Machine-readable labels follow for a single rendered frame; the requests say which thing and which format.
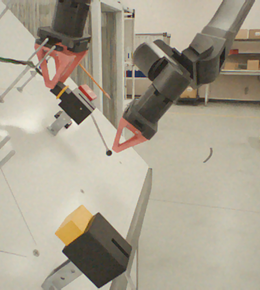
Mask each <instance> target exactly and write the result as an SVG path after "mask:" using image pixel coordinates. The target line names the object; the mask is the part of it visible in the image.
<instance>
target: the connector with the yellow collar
mask: <svg viewBox="0 0 260 290"><path fill-rule="evenodd" d="M64 87H66V85H64V83H62V82H60V81H58V83H57V84H56V86H55V87H54V89H50V90H49V91H50V92H52V94H54V95H55V96H56V97H57V96H58V95H59V94H60V92H61V91H62V90H63V88H64ZM71 91H72V90H71V89H70V88H67V89H66V90H65V91H64V92H63V93H62V95H61V96H60V97H59V99H60V100H61V101H62V100H63V99H64V98H65V97H66V96H67V95H68V94H69V93H70V92H71Z"/></svg>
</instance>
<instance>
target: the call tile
mask: <svg viewBox="0 0 260 290"><path fill-rule="evenodd" d="M78 88H79V90H80V91H81V92H82V93H83V94H84V95H85V96H86V97H87V99H88V100H89V101H94V100H95V99H97V95H96V94H95V93H94V92H93V91H92V90H91V89H90V88H89V87H88V85H87V84H83V85H80V86H79V87H78Z"/></svg>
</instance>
